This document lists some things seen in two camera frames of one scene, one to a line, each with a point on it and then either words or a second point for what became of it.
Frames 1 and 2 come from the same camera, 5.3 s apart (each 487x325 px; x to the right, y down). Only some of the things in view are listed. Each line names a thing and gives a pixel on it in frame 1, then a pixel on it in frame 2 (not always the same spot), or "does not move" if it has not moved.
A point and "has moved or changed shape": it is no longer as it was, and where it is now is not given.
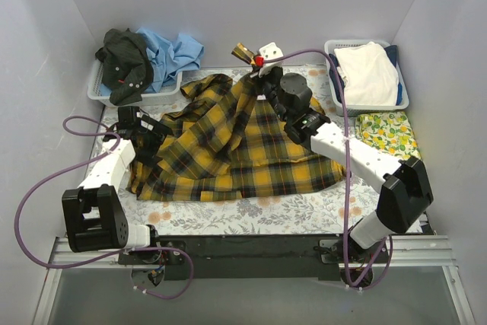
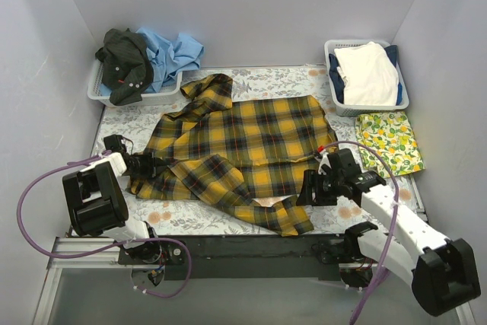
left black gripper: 153,136 to 153,164
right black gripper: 264,81 to 310,189
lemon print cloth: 390,131 does not move
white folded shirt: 369,75 does not move
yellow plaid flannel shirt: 227,141 has moved or changed shape
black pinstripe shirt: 127,69 does not move
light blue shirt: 170,58 does not move
